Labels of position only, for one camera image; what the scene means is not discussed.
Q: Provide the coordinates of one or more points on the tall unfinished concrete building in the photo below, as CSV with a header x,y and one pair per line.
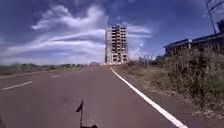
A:
x,y
116,45

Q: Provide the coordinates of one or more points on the robot's own part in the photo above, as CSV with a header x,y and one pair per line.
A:
x,y
88,116

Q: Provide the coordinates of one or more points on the dry roadside bushes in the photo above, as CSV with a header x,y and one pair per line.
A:
x,y
190,75

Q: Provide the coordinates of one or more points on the low dark building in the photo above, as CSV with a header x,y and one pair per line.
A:
x,y
200,42

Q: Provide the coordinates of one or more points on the pole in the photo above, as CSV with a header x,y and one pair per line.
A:
x,y
211,15

